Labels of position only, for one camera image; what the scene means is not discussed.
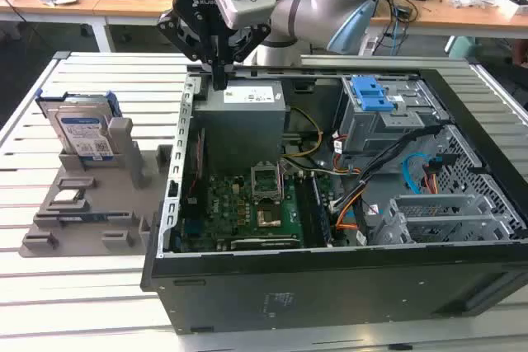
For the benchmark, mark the black graphics card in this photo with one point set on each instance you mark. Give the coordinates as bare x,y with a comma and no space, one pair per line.
264,243

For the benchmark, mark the thin metal locking lever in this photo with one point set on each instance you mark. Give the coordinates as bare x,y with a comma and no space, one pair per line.
281,181

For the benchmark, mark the grey power supply unit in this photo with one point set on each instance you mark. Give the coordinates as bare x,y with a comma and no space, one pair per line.
239,129

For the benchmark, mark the grey metal drive cage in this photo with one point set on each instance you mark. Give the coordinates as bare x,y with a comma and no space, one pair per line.
371,133

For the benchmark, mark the grey plastic parts rack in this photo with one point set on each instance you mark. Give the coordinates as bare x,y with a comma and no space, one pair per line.
111,187

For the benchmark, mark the pale green cabinet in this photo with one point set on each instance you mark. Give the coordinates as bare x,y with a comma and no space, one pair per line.
464,47

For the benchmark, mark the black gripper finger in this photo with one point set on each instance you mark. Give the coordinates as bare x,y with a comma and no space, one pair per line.
181,34
253,40

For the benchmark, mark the blue plastic drive latch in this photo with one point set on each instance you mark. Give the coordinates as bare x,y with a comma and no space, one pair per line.
369,94

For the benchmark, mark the installed RAM stick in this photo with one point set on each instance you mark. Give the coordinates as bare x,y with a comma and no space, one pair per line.
321,207

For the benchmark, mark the grey metal disk bay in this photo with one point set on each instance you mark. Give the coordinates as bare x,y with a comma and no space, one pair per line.
437,228

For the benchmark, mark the black open PC case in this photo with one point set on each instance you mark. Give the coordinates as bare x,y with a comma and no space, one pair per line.
330,286

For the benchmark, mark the dark blue RAM stick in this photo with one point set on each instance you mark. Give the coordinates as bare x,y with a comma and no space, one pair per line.
95,217

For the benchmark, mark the black RAM slot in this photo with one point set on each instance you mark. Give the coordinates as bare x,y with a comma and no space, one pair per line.
305,212

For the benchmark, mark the green motherboard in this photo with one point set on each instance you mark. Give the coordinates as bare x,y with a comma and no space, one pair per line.
231,203

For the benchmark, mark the hard disk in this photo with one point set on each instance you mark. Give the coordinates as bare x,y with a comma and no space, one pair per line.
78,129

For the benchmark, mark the silver CPU chip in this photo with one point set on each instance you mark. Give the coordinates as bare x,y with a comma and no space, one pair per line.
68,196

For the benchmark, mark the white power strip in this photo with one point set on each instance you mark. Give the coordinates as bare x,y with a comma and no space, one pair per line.
367,47

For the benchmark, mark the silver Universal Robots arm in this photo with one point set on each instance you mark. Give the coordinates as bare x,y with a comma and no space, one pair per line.
313,6

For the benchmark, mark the white cardboard box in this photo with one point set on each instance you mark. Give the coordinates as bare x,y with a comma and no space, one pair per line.
513,6

